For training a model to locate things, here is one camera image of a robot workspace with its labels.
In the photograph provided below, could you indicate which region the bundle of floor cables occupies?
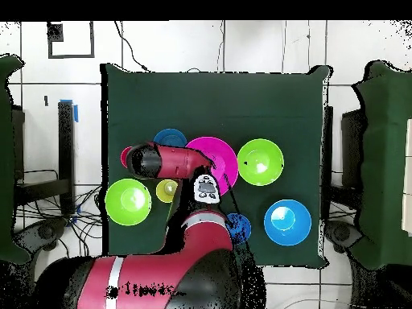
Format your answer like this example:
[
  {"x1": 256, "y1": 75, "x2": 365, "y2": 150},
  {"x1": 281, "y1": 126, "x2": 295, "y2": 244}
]
[{"x1": 15, "y1": 184, "x2": 104, "y2": 258}]

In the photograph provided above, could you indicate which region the green plastic bowl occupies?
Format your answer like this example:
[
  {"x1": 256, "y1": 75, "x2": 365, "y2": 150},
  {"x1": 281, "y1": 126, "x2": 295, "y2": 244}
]
[
  {"x1": 104, "y1": 178, "x2": 153, "y2": 227},
  {"x1": 237, "y1": 138, "x2": 285, "y2": 187}
]

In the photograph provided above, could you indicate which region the large blue plastic bowl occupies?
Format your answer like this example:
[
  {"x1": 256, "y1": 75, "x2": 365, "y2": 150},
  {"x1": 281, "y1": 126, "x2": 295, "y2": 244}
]
[{"x1": 263, "y1": 199, "x2": 312, "y2": 247}]

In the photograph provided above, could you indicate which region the neighbouring green cloth table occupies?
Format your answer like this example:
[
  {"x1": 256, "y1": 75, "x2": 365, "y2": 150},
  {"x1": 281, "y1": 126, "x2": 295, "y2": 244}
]
[
  {"x1": 352, "y1": 60, "x2": 412, "y2": 271},
  {"x1": 0, "y1": 53, "x2": 31, "y2": 266}
]

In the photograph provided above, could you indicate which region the small light blue bowl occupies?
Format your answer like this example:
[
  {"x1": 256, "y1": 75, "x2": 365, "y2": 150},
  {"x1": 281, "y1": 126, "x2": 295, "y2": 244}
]
[{"x1": 153, "y1": 127, "x2": 188, "y2": 148}]

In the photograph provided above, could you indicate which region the dark green tablecloth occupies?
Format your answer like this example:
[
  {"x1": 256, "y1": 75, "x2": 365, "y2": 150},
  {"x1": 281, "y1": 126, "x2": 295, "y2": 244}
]
[{"x1": 100, "y1": 62, "x2": 332, "y2": 270}]

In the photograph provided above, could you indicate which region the pale yellow translucent cup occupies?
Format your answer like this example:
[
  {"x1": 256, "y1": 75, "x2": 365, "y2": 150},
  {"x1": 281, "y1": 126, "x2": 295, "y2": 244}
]
[{"x1": 155, "y1": 179, "x2": 179, "y2": 204}]

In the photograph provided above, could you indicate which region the black floor cable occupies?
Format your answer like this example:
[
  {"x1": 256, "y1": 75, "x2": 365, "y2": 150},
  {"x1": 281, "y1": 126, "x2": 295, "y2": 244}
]
[{"x1": 113, "y1": 21, "x2": 150, "y2": 72}]

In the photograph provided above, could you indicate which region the large pink plastic bowl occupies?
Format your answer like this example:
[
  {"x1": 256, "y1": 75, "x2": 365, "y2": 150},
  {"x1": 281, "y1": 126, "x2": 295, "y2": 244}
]
[{"x1": 184, "y1": 136, "x2": 240, "y2": 197}]

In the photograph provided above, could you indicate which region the small dark blue bowl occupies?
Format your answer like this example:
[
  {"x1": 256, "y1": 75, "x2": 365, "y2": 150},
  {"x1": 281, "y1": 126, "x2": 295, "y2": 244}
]
[{"x1": 225, "y1": 212, "x2": 253, "y2": 245}]

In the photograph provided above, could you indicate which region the black stand post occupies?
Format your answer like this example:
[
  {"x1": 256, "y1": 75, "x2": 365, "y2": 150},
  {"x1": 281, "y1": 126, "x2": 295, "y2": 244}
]
[
  {"x1": 57, "y1": 99, "x2": 79, "y2": 216},
  {"x1": 322, "y1": 105, "x2": 335, "y2": 223}
]

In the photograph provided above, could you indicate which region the grey pedestal foot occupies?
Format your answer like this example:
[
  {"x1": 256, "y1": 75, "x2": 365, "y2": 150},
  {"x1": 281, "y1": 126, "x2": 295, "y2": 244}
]
[
  {"x1": 14, "y1": 216, "x2": 68, "y2": 258},
  {"x1": 324, "y1": 220, "x2": 365, "y2": 255}
]

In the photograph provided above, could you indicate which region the red plastic cup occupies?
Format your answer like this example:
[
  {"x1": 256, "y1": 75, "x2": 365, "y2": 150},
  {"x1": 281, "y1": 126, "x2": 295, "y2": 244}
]
[{"x1": 120, "y1": 146, "x2": 134, "y2": 169}]

